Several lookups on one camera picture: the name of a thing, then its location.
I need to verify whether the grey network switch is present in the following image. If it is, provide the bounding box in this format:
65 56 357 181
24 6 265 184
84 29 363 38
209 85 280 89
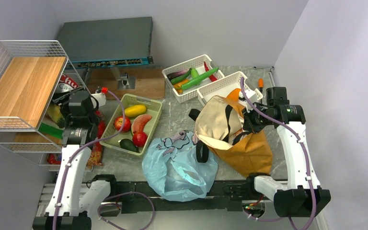
57 17 153 69

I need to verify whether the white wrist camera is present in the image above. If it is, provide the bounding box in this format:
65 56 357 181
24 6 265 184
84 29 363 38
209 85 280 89
91 87 108 108
238 89 262 107

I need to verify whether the white basket with vegetables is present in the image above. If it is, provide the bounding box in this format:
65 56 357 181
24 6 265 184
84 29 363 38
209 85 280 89
162 54 225 103

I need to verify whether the dark green toy avocado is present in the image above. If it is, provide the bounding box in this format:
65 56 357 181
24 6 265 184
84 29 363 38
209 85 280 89
119 138 139 152

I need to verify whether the green toy cucumber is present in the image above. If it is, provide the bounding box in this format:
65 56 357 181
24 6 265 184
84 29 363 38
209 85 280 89
190 68 199 79

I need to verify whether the long green toy pepper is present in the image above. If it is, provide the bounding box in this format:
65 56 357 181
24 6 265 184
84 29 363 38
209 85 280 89
182 67 219 89

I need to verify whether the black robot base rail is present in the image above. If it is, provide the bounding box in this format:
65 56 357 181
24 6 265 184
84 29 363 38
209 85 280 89
104 180 261 214

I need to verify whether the white wire shelf rack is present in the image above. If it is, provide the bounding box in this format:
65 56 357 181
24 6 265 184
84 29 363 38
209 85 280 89
0 40 85 172

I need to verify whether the blue printed plastic grocery bag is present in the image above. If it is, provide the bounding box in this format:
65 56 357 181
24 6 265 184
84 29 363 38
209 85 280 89
142 130 218 202

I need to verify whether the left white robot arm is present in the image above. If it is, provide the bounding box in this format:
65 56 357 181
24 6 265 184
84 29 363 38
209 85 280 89
32 90 119 230

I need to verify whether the green cassava chips bag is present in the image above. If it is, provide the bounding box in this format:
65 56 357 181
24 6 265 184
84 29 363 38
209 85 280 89
38 73 79 139

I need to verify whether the empty white plastic basket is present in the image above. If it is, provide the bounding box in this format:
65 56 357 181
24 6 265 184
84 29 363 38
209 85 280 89
197 71 252 106

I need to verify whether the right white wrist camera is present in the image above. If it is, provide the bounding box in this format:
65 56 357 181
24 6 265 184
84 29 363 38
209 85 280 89
238 89 262 107

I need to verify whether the red toy tomato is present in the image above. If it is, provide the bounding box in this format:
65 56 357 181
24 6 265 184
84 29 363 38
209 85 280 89
132 131 148 148

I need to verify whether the green toy vegetable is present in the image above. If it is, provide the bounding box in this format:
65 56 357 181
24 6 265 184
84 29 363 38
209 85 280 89
171 68 192 85

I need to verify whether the yellow toy lemon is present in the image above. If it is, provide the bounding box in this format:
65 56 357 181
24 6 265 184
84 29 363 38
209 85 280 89
124 104 147 117

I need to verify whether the red snack packet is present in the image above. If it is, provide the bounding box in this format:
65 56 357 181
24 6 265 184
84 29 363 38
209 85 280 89
95 110 106 139

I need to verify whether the toy watermelon slice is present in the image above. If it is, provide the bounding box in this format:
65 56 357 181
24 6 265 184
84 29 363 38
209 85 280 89
131 114 152 134

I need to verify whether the orange toy ginger root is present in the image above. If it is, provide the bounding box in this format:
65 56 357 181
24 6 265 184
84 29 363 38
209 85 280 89
173 79 190 95

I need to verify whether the orange toy carrot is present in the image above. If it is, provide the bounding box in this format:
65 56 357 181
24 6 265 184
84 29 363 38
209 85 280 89
226 88 241 102

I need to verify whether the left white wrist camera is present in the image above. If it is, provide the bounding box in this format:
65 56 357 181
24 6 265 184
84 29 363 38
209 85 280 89
91 87 108 108

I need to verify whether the yellow canvas tote bag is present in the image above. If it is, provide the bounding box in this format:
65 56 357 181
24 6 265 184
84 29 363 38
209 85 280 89
188 96 273 177

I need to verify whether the orange handled screwdriver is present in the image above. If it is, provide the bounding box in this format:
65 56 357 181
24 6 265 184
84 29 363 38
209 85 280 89
258 78 264 93

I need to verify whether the red toy chili pepper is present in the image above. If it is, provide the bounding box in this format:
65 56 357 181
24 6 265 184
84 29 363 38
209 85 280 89
203 62 219 83

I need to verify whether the grey metal camera stand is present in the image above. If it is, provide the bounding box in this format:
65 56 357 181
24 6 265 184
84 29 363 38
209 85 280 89
110 67 136 90

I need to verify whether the purple toy eggplant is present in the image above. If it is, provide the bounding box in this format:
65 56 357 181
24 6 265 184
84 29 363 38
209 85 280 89
167 70 188 81

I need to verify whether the light green plastic basket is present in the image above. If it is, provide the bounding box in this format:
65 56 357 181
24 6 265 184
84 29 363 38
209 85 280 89
100 94 162 156

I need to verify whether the red toy apple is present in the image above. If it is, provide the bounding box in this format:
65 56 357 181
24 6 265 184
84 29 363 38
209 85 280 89
114 116 131 133

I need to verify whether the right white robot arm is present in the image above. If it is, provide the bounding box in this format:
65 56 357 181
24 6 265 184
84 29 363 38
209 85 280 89
242 87 331 218

